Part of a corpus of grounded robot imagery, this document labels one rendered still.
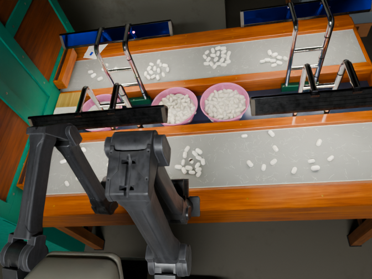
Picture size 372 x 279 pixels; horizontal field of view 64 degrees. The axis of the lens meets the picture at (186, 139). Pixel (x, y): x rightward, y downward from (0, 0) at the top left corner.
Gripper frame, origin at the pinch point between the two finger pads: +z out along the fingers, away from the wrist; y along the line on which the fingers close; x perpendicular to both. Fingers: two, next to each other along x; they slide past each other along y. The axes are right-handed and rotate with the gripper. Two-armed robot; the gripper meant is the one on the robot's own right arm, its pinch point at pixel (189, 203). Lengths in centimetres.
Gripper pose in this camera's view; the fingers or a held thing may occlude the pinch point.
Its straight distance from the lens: 113.3
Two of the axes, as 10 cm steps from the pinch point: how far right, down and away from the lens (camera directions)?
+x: 0.2, 10.0, -1.0
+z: 1.7, 0.9, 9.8
